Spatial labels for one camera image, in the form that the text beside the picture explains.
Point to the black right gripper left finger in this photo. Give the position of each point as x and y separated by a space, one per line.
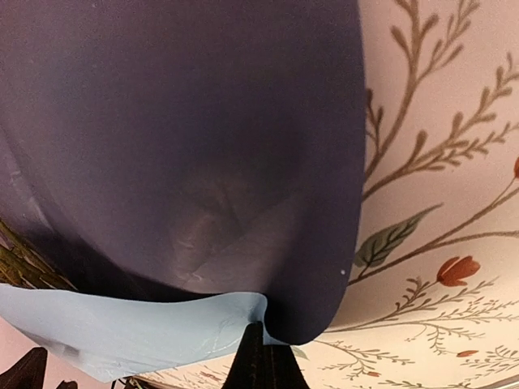
28 372

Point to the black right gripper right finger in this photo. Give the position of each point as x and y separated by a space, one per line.
259 366

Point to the yellow fake flower stems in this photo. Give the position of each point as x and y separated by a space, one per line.
23 267

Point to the dark navy tissue paper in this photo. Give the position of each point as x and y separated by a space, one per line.
172 150

